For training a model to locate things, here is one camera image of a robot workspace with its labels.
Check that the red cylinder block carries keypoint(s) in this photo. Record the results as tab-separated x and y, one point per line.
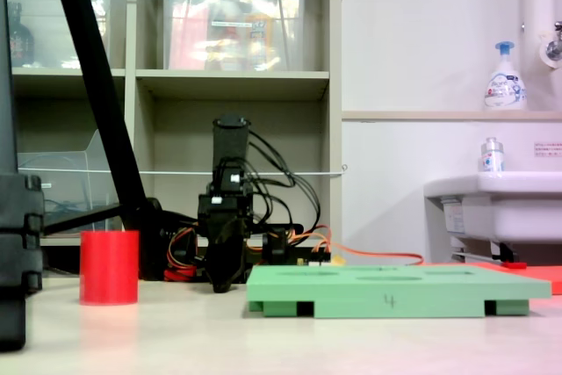
110	267

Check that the beige shelf unit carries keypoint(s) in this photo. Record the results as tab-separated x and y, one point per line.
130	85

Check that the green shape sorter board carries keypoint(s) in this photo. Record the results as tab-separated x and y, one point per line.
395	291

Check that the clear slanted plastic bin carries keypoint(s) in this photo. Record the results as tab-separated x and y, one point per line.
57	192

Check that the yellow bottle with pink cap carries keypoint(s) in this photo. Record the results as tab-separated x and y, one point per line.
260	32

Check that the large clear plastic bin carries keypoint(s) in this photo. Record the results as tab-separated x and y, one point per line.
228	10

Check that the notched black stack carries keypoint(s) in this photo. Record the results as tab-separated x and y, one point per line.
17	239

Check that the dark glass bottle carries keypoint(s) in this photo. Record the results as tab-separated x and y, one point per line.
19	41

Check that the clear small sanitizer bottle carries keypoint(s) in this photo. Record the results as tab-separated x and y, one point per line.
492	160

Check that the white sink basin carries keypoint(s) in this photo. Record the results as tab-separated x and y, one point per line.
505	212

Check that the white blue soap pump bottle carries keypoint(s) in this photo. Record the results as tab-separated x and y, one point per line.
505	85

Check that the metal wall faucet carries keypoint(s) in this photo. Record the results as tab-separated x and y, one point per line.
554	48

